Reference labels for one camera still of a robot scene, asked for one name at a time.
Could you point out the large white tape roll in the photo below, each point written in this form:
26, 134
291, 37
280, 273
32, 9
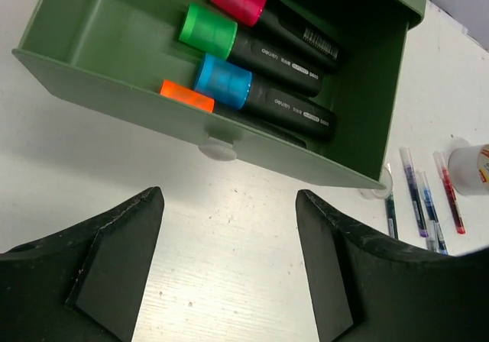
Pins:
468, 168

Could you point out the green pen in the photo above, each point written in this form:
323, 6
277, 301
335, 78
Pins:
390, 205

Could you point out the blue highlighter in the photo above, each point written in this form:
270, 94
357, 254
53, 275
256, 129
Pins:
245, 91

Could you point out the pink highlighter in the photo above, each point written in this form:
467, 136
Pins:
272, 18

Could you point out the orange highlighter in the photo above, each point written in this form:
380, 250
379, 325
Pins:
187, 96

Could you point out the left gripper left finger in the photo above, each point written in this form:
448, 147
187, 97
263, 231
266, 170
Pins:
86, 282

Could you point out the green drawer box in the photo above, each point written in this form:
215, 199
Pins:
112, 56

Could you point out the purple pen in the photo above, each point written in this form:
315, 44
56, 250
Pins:
414, 192

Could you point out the blue pen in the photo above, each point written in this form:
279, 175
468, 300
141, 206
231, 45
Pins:
436, 241

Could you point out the small clear tape roll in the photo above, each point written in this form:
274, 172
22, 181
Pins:
376, 191

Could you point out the green highlighter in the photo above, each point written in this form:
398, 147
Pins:
222, 37

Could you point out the red pen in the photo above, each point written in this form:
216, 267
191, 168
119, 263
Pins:
449, 191

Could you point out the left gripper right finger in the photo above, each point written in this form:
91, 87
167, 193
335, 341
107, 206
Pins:
367, 286

